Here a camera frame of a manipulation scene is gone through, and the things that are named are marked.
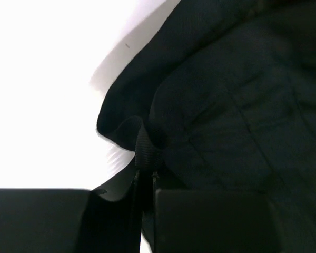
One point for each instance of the black pleated skirt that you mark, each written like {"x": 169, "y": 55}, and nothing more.
{"x": 224, "y": 95}

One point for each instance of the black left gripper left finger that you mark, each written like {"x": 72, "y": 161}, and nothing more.
{"x": 69, "y": 220}

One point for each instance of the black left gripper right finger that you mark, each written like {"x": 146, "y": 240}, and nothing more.
{"x": 226, "y": 221}

